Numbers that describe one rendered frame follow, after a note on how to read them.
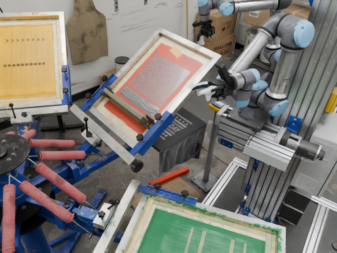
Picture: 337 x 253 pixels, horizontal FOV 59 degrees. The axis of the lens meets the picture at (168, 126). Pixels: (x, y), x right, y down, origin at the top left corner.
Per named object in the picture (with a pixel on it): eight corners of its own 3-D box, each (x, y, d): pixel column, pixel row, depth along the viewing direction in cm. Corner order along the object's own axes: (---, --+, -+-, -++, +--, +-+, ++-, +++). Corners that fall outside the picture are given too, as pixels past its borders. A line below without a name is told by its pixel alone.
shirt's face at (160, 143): (168, 99, 255) (168, 98, 254) (206, 123, 231) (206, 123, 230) (122, 121, 229) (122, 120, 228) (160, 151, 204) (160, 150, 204)
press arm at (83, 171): (173, 122, 243) (173, 117, 240) (178, 126, 240) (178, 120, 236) (19, 205, 176) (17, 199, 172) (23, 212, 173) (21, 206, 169)
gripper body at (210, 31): (207, 39, 204) (206, 23, 195) (198, 35, 209) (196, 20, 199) (215, 33, 206) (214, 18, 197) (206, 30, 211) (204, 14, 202)
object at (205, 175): (204, 169, 322) (217, 94, 262) (220, 181, 310) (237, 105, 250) (190, 179, 310) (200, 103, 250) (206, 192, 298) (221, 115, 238)
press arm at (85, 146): (97, 135, 191) (93, 131, 187) (103, 140, 188) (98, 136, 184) (78, 155, 189) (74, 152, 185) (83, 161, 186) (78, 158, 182)
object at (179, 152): (193, 149, 254) (198, 119, 234) (201, 155, 249) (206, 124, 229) (152, 175, 229) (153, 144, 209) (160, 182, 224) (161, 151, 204)
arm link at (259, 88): (253, 93, 190) (258, 75, 181) (269, 104, 181) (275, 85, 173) (239, 98, 185) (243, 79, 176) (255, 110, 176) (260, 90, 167)
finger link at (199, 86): (191, 99, 134) (209, 95, 137) (191, 87, 131) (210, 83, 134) (188, 96, 137) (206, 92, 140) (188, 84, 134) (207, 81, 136)
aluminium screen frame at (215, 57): (161, 30, 220) (159, 26, 217) (222, 59, 188) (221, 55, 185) (88, 110, 210) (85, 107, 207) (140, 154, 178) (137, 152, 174)
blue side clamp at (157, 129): (169, 114, 185) (165, 109, 179) (175, 118, 182) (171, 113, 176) (137, 151, 181) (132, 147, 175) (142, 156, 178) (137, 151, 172)
